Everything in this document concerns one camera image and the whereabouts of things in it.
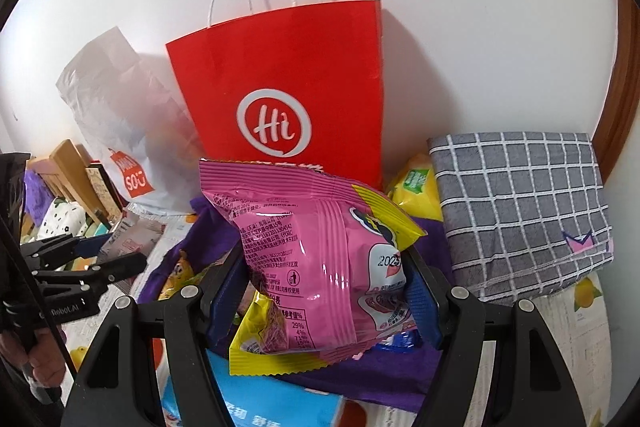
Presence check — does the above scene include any yellow snack packet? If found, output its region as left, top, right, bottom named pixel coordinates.
left=157, top=249, right=211, bottom=303

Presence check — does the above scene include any purple plush toy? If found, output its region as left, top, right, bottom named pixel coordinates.
left=22, top=169, right=48, bottom=233

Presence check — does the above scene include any white plastic bag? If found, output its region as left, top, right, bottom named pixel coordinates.
left=55, top=25, right=206, bottom=218

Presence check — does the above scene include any yellow green snack bag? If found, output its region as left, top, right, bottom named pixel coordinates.
left=385, top=152, right=443, bottom=223

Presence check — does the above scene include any patterned gift box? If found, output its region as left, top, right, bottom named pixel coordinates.
left=85, top=162, right=123, bottom=223

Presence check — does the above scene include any white spotted plush toy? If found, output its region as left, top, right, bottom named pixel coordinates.
left=37, top=199, right=91, bottom=240

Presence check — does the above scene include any brown wooden door frame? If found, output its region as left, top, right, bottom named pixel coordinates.
left=590, top=0, right=640, bottom=182

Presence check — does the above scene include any blue tissue pack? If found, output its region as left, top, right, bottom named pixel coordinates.
left=160, top=349, right=346, bottom=427

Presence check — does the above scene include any red paper bag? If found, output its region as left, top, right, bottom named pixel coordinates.
left=165, top=0, right=386, bottom=190

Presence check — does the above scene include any person's left hand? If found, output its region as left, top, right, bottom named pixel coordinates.
left=0, top=327, right=68, bottom=388

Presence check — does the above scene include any purple towel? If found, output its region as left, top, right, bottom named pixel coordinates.
left=137, top=197, right=456, bottom=413

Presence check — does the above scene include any fruit print tablecloth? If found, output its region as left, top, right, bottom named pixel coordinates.
left=60, top=207, right=608, bottom=427

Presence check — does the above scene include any grey snack packet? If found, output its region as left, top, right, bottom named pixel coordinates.
left=100, top=212, right=168, bottom=260

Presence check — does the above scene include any wooden headboard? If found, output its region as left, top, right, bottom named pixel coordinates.
left=27, top=139, right=108, bottom=228

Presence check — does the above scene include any grey checked folded cloth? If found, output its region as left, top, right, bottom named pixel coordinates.
left=427, top=132, right=615, bottom=305

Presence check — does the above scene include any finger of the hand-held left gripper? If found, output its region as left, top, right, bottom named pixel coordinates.
left=35, top=252, right=148, bottom=295
left=20, top=234, right=111, bottom=268

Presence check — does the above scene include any pink yellow-edged snack packet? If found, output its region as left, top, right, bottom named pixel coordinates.
left=197, top=158, right=428, bottom=377

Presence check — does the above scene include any black cable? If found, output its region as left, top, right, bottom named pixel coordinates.
left=0, top=202, right=68, bottom=408

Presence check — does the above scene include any blue snack packet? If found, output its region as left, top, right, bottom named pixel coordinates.
left=372, top=329, right=421, bottom=353

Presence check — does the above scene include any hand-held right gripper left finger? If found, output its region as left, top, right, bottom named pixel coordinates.
left=60, top=244, right=251, bottom=427

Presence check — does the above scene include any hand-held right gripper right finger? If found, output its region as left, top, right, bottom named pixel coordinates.
left=402, top=247, right=586, bottom=427

